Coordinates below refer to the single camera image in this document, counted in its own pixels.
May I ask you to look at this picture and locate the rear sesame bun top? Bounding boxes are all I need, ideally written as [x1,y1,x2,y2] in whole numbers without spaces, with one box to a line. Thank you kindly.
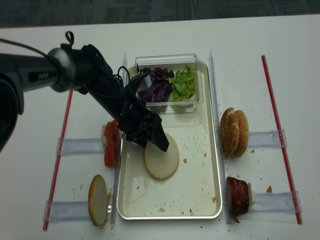
[233,110,249,158]

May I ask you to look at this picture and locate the white block beside meat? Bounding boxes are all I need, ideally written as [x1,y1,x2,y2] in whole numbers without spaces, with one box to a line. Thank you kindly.
[247,182,256,208]

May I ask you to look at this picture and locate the left red tape strip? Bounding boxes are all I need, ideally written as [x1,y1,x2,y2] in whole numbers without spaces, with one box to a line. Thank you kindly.
[42,90,74,232]

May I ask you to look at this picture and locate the clear rail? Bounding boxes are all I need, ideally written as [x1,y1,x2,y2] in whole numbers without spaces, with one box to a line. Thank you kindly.
[247,129,287,149]
[43,201,91,222]
[61,138,105,156]
[249,191,302,213]

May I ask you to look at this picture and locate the lower tomato slice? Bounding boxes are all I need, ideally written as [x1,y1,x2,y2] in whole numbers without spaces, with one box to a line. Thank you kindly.
[104,140,118,168]

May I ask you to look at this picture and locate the green lettuce leaves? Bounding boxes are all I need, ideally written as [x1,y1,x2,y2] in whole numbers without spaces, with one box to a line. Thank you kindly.
[168,65,197,113]

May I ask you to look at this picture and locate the red tape strip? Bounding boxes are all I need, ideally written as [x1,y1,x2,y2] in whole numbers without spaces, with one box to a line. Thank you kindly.
[42,90,74,232]
[261,55,303,225]

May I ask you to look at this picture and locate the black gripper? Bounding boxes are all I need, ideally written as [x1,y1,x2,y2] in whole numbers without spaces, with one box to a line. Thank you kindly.
[109,94,169,152]

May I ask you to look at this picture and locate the front sesame bun top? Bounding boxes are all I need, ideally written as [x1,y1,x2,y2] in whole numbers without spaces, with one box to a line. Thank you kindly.
[219,107,240,157]

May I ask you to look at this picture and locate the bun half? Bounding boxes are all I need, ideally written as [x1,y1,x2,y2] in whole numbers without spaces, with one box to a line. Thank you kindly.
[88,174,108,227]
[144,133,180,181]

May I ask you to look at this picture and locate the upper tomato slice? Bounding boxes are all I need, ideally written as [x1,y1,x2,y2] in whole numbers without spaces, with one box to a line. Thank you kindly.
[104,120,119,146]

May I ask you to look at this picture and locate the right red tape strip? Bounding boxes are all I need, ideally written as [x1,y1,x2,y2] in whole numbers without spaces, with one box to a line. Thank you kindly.
[261,55,303,225]

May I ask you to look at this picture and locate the sesame bun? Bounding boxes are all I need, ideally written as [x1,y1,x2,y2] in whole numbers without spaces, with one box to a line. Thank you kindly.
[233,110,249,158]
[219,107,240,157]

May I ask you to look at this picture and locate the clear plastic container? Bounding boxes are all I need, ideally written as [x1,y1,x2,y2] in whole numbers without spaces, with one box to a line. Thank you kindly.
[134,53,203,114]

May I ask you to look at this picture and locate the sliced meat patties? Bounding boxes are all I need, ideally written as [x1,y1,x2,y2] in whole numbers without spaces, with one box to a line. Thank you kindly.
[226,177,250,217]

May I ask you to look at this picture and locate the purple cabbage leaves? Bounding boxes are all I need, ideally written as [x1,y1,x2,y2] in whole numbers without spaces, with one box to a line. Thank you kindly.
[136,67,175,103]

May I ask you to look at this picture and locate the white metal tray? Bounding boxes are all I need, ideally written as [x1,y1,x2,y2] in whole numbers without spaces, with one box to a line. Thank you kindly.
[116,62,222,220]

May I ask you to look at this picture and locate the white block beside tomatoes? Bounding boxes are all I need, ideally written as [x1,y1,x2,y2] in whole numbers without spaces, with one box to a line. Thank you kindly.
[100,124,107,147]

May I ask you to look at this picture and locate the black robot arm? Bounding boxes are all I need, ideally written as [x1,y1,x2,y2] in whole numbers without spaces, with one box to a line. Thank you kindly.
[0,44,169,151]

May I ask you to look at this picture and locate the upper left clear rail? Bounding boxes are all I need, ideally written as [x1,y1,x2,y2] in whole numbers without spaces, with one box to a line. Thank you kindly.
[61,138,105,156]

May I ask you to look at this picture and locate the lower right clear rail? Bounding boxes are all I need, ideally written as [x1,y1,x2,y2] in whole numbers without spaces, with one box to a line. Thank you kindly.
[249,191,302,213]

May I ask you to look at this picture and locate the tomato slice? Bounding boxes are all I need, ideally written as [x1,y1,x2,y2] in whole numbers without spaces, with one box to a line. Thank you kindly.
[104,140,118,168]
[104,120,119,146]

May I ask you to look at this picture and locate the lower left clear rail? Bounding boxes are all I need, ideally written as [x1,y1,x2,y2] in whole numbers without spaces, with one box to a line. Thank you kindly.
[43,201,91,222]

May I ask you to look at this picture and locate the upper right clear rail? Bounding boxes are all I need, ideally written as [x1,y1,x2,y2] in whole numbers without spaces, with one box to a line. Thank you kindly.
[247,129,287,149]

